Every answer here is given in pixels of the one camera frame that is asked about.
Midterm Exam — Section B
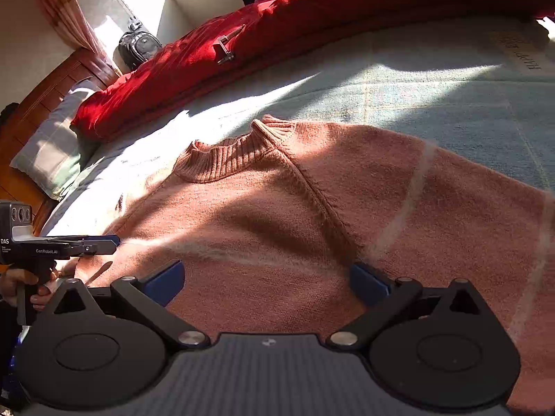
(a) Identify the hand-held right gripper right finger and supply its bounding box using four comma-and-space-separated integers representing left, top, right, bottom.
326, 262, 483, 349

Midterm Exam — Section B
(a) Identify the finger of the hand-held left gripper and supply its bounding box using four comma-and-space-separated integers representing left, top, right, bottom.
65, 234, 121, 257

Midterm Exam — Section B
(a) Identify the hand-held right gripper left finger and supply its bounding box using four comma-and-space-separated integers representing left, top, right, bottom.
53, 260, 211, 349

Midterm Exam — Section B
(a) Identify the salmon knit sweater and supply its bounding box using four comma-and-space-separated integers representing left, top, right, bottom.
71, 115, 555, 414

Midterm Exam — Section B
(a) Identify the person's left hand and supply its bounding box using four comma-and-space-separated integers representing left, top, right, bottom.
0, 269, 59, 310

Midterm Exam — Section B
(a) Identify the grey green pillow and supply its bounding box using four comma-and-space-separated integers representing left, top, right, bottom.
9, 79, 102, 202

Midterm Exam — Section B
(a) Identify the wooden headboard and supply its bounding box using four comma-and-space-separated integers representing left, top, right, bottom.
0, 47, 109, 235

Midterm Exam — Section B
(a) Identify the grey backpack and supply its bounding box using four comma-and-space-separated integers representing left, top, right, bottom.
117, 16, 163, 72

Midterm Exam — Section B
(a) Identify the metal clamp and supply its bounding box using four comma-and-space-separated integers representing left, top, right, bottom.
212, 25, 246, 65

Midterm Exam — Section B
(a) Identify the pink checked curtain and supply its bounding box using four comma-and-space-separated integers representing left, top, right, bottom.
17, 0, 113, 79

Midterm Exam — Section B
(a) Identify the red quilt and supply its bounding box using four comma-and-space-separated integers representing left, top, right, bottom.
70, 0, 555, 141

